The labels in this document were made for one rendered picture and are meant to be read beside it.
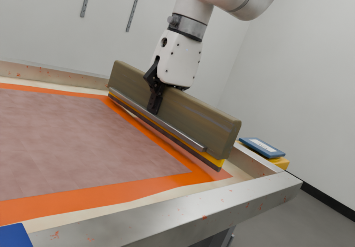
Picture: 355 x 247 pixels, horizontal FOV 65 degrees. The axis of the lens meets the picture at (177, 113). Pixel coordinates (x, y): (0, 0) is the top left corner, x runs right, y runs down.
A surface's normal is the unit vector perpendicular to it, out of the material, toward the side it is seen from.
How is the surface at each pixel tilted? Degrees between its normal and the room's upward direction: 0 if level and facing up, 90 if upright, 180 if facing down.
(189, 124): 90
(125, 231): 0
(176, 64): 89
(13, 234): 0
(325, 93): 90
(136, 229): 0
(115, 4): 90
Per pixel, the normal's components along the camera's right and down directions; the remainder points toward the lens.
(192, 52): 0.69, 0.36
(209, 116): -0.67, -0.06
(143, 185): 0.33, -0.91
